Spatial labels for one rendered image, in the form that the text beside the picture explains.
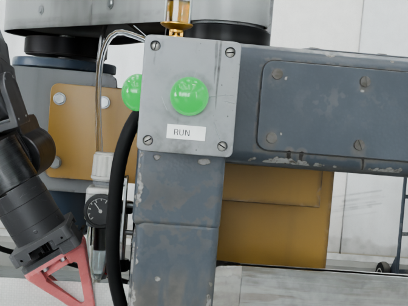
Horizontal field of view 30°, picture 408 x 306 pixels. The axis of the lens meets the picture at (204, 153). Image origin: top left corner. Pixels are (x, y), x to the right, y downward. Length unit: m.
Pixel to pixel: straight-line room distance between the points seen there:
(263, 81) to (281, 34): 5.27
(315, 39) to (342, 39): 0.21
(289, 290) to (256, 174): 0.15
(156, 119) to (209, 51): 0.07
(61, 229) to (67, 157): 0.27
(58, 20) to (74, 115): 0.13
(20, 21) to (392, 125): 0.58
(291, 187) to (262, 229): 0.08
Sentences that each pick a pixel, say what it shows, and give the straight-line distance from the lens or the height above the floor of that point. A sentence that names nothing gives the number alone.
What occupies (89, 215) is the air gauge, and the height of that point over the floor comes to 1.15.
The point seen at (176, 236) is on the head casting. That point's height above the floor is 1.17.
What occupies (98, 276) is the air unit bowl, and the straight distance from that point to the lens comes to 0.87.
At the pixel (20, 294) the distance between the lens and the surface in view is 0.83.
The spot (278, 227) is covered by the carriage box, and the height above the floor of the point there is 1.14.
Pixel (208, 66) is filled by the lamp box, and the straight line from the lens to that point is 0.59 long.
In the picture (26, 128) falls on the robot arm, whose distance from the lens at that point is 0.86.
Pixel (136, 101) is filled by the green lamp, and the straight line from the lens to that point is 0.60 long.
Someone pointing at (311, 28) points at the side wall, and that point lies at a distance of 5.96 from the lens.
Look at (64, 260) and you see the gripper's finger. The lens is 0.80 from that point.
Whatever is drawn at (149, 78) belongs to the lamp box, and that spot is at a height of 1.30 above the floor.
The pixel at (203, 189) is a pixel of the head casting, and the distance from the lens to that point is 0.64.
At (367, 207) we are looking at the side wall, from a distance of 6.08.
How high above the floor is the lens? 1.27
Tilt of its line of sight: 3 degrees down
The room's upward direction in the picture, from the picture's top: 5 degrees clockwise
